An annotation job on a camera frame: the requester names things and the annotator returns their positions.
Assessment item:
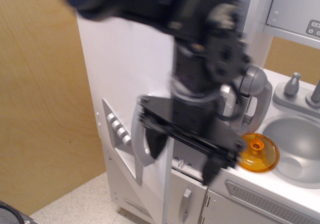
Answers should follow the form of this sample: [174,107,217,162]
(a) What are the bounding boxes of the orange transparent pot lid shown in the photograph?
[238,133,280,173]

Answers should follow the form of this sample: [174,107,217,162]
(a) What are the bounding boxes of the grey fridge door handle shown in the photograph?
[130,97,157,167]

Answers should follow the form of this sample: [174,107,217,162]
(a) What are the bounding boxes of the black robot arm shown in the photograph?
[66,0,250,185]

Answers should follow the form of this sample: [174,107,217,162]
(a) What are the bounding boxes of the grey toy sink basin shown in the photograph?
[258,114,320,189]

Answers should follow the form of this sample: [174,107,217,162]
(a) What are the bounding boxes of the grey ice dispenser panel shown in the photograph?
[102,98,143,185]

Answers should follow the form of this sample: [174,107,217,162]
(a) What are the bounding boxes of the silver toy fridge door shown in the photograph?
[74,13,176,224]

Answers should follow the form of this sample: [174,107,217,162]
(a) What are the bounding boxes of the grey lower door handle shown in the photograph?
[179,188,192,223]

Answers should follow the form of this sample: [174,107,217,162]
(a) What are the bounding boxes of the grey toy telephone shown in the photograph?
[220,65,273,136]

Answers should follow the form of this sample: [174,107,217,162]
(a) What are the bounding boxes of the lower freezer door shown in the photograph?
[106,143,208,224]

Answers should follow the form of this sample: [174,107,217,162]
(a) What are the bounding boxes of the black object bottom left corner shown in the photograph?
[0,201,38,224]

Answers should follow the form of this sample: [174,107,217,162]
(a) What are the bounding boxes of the grey oven vent panel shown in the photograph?
[224,180,320,223]

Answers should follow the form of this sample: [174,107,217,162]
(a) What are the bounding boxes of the toy microwave with keypad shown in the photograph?
[263,0,320,49]

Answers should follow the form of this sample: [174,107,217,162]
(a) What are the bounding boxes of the white toy kitchen cabinet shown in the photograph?
[169,0,320,224]

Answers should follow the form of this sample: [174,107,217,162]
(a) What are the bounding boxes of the grey toy faucet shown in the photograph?
[272,72,320,118]

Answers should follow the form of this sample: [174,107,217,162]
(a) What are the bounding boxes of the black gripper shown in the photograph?
[140,92,246,185]

